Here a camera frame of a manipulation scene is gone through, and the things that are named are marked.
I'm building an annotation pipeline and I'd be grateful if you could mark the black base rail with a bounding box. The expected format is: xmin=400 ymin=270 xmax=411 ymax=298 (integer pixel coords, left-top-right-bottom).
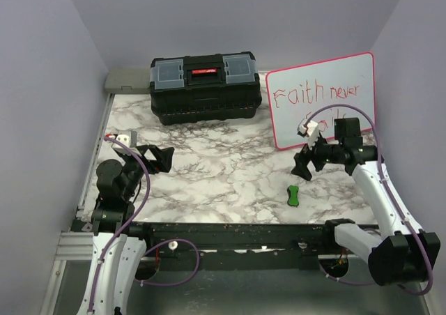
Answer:
xmin=133 ymin=222 xmax=352 ymax=271

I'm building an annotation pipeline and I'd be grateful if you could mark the green whiteboard eraser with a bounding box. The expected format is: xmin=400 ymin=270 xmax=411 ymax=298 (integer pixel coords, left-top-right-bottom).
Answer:
xmin=286 ymin=185 xmax=300 ymax=207

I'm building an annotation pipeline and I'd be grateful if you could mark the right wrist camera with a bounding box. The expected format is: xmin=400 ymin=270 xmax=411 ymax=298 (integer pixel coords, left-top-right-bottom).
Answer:
xmin=297 ymin=120 xmax=320 ymax=148

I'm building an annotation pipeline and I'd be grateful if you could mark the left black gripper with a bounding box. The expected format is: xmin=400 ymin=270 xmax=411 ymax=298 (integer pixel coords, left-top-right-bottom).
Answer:
xmin=120 ymin=144 xmax=174 ymax=199

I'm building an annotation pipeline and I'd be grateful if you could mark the aluminium extrusion frame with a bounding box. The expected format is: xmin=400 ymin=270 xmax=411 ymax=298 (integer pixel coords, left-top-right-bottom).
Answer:
xmin=40 ymin=232 xmax=93 ymax=314

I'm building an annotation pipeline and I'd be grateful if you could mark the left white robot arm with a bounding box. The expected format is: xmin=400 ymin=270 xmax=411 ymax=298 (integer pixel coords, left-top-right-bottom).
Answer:
xmin=78 ymin=141 xmax=174 ymax=314

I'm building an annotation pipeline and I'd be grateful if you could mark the grey plastic case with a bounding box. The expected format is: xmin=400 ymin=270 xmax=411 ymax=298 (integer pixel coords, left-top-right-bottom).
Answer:
xmin=104 ymin=68 xmax=151 ymax=95

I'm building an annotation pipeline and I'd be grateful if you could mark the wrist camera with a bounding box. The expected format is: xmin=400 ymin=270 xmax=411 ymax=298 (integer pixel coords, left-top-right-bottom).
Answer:
xmin=109 ymin=130 xmax=137 ymax=155
xmin=297 ymin=120 xmax=320 ymax=148

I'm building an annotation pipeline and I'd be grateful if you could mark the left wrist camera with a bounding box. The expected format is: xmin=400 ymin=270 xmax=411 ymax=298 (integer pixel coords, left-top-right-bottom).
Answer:
xmin=109 ymin=130 xmax=137 ymax=155

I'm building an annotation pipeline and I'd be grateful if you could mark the pink framed whiteboard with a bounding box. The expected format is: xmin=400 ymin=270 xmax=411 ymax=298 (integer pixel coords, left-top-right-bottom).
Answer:
xmin=266 ymin=52 xmax=376 ymax=150

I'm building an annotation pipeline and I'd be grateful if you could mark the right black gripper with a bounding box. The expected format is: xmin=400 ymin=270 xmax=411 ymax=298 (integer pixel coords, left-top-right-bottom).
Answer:
xmin=291 ymin=130 xmax=344 ymax=180

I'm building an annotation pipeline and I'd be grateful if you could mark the black plastic toolbox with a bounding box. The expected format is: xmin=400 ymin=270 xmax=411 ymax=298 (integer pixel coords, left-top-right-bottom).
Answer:
xmin=149 ymin=52 xmax=262 ymax=125

